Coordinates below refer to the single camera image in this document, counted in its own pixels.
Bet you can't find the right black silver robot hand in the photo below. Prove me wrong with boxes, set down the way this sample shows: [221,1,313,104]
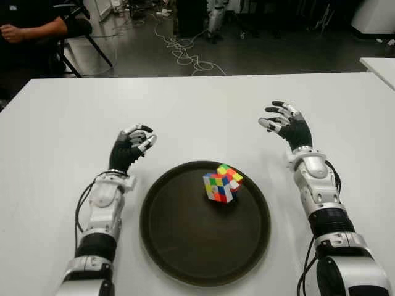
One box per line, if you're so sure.
[257,101,313,152]

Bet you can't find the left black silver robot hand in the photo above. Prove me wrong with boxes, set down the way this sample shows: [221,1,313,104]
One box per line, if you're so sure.
[108,124,158,173]

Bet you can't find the multicolour Rubik's cube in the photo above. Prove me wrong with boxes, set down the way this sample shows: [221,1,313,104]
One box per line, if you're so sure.
[202,163,244,205]

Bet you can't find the dark brown round plate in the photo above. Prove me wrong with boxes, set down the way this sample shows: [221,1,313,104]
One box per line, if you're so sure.
[139,160,272,286]

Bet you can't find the white side table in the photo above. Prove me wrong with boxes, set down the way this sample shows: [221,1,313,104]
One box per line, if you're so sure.
[359,57,395,92]

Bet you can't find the folded metal stand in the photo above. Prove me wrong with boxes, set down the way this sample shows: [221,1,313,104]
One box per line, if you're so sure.
[314,0,335,31]

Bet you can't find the black chair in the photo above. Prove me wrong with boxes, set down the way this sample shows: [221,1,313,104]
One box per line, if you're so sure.
[46,0,114,78]

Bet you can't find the silver humanoid robot legs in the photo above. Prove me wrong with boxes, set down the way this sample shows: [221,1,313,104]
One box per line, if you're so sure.
[206,0,229,46]

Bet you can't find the white cabinet with black base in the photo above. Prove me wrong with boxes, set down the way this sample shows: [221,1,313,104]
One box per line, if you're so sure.
[350,0,395,39]

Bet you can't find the seated person in black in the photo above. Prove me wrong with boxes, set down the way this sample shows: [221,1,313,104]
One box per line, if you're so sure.
[0,0,69,93]

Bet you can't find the white board panel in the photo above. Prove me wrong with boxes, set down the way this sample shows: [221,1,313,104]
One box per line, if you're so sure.
[98,0,115,22]

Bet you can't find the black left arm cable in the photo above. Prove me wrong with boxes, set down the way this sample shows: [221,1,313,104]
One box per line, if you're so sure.
[75,181,96,241]

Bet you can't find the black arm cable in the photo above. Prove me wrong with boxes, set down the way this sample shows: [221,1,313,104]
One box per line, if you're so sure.
[297,160,342,296]
[75,181,96,241]

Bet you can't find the thin grey floor cable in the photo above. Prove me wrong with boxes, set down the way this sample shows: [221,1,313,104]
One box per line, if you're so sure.
[109,18,149,67]

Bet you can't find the white tangled floor cable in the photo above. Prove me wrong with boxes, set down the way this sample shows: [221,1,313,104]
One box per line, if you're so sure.
[154,12,228,77]

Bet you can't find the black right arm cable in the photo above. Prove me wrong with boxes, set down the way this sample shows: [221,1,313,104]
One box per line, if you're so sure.
[297,160,342,296]

